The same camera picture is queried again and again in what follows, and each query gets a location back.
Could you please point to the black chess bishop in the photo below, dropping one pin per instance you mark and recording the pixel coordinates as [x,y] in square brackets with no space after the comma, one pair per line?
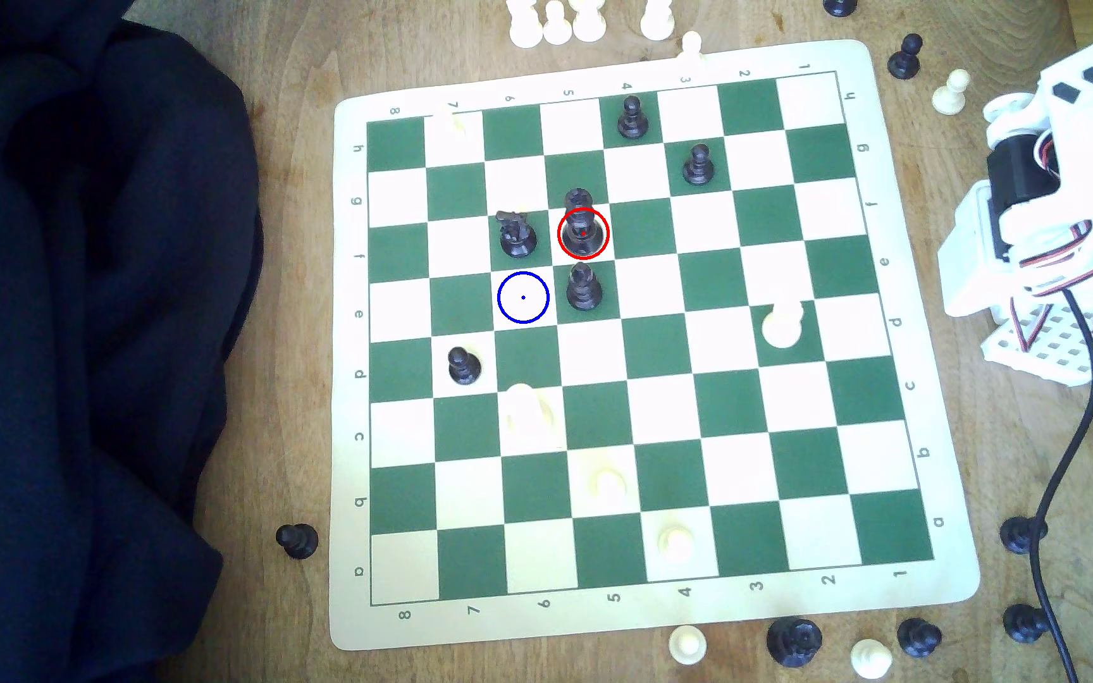
[582,211]

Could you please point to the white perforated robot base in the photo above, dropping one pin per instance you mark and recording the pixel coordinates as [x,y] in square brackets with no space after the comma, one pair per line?
[1045,346]

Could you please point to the black chess pawn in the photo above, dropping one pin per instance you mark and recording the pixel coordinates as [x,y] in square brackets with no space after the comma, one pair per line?
[584,289]
[464,367]
[918,637]
[905,61]
[633,119]
[298,542]
[698,166]
[1019,535]
[1024,623]

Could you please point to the tall white chess piece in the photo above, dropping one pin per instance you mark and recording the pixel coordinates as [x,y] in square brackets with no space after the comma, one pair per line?
[529,413]

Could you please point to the black chess knight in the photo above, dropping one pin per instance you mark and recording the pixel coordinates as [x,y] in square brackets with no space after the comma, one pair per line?
[518,237]

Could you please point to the green white chess board mat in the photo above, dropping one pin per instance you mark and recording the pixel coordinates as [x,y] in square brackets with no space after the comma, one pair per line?
[660,346]

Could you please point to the white chess pawn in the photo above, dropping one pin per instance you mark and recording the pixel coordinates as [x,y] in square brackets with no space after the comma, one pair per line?
[691,44]
[675,543]
[456,121]
[608,486]
[687,646]
[871,659]
[782,325]
[951,95]

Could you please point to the large black chess piece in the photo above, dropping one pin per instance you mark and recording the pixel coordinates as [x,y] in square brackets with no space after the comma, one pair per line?
[794,643]

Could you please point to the dark navy cloth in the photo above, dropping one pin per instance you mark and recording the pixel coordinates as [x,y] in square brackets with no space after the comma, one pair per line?
[82,332]

